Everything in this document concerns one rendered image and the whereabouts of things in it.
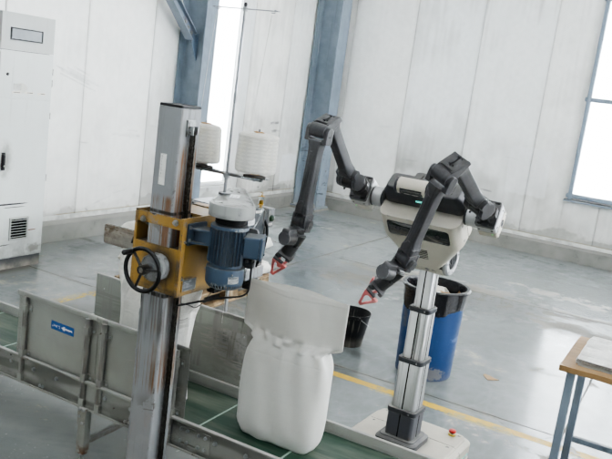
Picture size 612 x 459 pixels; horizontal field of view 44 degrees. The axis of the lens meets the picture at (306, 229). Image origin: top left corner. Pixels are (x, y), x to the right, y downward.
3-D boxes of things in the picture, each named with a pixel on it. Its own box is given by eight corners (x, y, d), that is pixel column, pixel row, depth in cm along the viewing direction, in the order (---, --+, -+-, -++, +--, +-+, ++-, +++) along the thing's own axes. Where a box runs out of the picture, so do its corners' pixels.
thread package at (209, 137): (227, 165, 314) (230, 125, 311) (206, 166, 302) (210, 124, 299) (198, 159, 321) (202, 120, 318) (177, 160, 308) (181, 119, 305)
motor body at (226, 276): (249, 288, 298) (257, 226, 293) (228, 294, 285) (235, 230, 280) (219, 279, 305) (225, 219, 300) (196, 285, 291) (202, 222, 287)
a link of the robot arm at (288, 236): (314, 220, 309) (298, 214, 313) (299, 219, 299) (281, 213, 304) (307, 248, 311) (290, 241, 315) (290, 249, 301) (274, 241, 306)
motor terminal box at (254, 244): (263, 262, 297) (267, 234, 295) (260, 268, 287) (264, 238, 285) (243, 259, 298) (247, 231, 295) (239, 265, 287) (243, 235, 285)
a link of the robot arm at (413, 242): (460, 178, 268) (439, 161, 274) (450, 179, 264) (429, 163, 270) (417, 270, 290) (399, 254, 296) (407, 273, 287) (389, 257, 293)
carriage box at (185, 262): (226, 284, 318) (234, 212, 312) (175, 299, 289) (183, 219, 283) (179, 271, 329) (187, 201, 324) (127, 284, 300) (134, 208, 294)
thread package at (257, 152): (282, 177, 303) (288, 135, 300) (260, 178, 289) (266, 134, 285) (249, 170, 311) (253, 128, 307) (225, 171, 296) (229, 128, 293)
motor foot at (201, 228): (222, 247, 296) (225, 225, 294) (205, 250, 285) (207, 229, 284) (203, 241, 300) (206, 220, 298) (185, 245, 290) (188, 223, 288)
